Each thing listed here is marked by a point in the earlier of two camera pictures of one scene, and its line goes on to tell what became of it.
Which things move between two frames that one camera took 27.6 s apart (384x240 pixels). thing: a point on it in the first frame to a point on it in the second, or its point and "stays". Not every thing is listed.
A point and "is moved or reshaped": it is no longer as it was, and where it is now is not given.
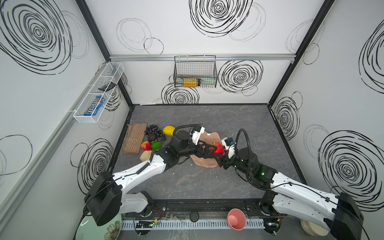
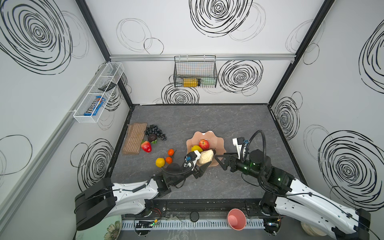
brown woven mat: [135, 133] stays
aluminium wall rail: [204, 57] stays
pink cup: [236, 219] stays
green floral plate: [89, 230] stays
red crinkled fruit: [220, 149] is moved or reshaped
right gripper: [226, 157] stays
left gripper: [201, 148] to [197, 167]
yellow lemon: [168, 130] is moved or reshaped
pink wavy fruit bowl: [209, 137] stays
